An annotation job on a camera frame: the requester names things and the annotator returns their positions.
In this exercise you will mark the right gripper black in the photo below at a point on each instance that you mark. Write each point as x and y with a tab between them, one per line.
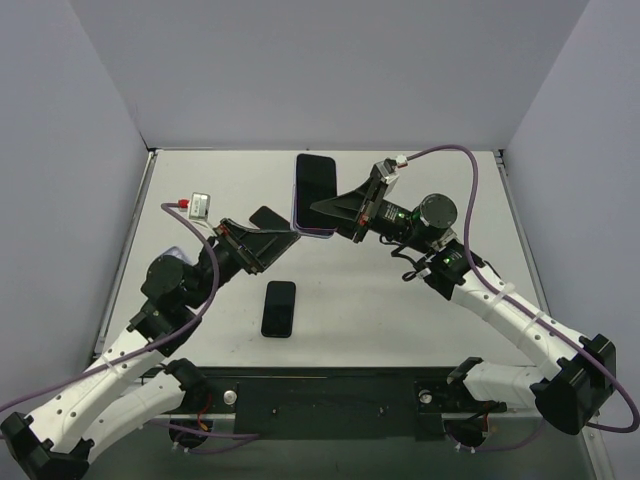
365	210

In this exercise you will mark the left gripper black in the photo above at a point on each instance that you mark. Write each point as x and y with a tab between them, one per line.
238	249

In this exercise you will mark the large phone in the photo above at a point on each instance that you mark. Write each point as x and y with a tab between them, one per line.
314	180

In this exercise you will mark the blue phone case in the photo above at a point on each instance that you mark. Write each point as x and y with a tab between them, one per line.
178	253

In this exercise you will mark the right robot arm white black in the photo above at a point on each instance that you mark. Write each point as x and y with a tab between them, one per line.
570	375

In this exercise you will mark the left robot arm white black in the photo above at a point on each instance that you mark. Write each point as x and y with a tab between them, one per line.
136	378

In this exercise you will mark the small black phone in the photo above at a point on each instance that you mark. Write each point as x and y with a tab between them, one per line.
278	311

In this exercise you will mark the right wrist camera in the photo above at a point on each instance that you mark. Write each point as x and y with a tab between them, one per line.
389	170

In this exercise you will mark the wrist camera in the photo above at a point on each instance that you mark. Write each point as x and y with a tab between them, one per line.
198	206
389	170

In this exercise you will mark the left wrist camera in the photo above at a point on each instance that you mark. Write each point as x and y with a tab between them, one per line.
198	206

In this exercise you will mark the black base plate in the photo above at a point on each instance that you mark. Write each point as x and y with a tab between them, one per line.
350	403

